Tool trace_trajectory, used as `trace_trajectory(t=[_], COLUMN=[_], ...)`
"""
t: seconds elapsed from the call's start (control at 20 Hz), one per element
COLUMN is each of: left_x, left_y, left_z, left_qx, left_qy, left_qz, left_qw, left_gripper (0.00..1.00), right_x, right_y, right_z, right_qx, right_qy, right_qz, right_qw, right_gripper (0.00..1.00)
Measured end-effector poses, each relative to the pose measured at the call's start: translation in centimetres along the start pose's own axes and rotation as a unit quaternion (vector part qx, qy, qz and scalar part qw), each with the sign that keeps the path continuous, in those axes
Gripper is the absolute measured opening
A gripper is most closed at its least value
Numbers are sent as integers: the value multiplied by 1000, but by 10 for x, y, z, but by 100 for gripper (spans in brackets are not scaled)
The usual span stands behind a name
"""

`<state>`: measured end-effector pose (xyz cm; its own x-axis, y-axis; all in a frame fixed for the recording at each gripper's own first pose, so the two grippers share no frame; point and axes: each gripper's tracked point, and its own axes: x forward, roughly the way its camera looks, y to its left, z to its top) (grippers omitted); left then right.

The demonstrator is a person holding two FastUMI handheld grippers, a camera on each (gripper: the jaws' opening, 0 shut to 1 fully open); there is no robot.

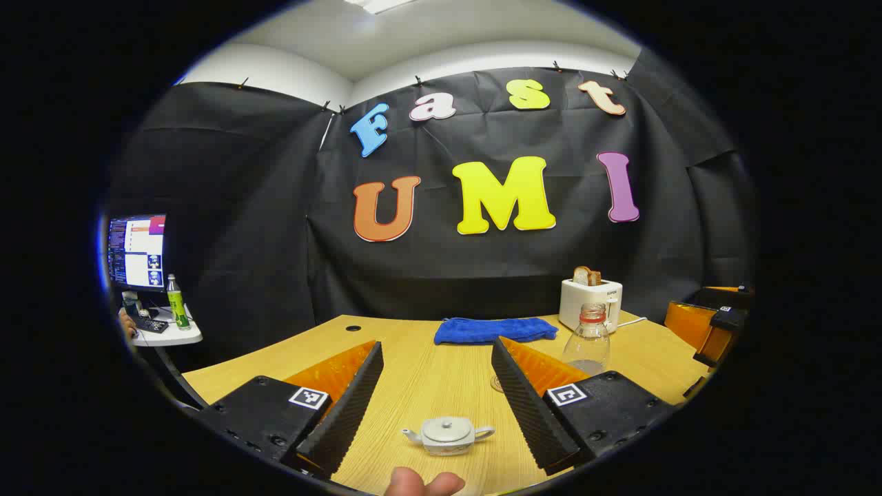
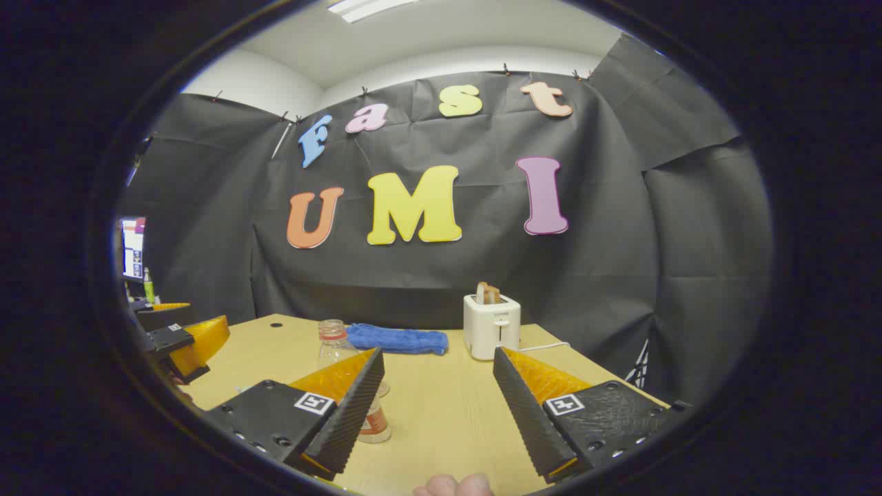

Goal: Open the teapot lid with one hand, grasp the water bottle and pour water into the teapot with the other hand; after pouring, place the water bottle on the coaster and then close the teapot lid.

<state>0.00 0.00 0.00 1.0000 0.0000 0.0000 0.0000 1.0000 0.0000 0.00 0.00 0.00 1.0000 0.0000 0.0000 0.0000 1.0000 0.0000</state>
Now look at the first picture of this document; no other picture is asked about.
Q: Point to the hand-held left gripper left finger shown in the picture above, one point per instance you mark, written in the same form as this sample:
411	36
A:
348	406

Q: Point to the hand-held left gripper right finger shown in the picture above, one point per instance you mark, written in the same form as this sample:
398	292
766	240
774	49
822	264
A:
524	406

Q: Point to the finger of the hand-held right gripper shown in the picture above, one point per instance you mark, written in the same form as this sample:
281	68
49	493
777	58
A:
723	297
689	327

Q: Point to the round brown coaster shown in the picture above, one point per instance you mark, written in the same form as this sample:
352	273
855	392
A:
496	384

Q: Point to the clear plastic water bottle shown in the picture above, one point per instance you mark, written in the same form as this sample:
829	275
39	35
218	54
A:
587	344

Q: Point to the green drink bottle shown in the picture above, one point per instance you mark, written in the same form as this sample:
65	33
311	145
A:
178	306

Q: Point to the blue towel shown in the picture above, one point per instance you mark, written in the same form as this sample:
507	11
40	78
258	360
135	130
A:
493	331

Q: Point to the white toaster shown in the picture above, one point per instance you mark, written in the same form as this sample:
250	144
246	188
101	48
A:
586	303

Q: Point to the bread slice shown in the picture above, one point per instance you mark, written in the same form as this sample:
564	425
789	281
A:
586	276

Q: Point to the black backdrop cloth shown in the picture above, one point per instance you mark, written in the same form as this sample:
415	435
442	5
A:
262	241

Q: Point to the small white side table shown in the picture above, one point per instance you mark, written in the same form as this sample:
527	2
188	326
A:
172	336

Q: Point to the black keyboard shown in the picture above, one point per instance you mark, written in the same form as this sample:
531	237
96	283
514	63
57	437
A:
151	324

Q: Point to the computer monitor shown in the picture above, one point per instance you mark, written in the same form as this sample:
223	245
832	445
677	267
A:
136	251

